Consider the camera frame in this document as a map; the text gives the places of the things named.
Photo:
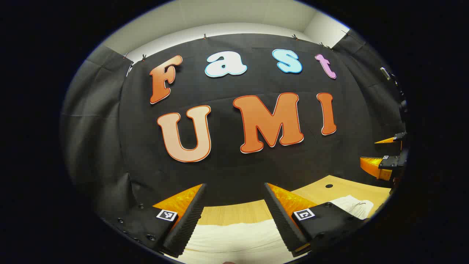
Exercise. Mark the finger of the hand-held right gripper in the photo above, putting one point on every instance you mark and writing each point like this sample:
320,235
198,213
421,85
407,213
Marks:
398,137
392,163

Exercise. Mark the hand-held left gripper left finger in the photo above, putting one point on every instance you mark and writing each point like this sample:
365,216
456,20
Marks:
187,227

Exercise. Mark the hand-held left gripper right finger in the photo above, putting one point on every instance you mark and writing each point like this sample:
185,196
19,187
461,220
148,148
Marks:
285,227

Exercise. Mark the white jeans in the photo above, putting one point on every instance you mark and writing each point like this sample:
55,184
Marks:
234,238

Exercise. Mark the black backdrop cloth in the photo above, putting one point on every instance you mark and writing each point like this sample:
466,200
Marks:
227,165

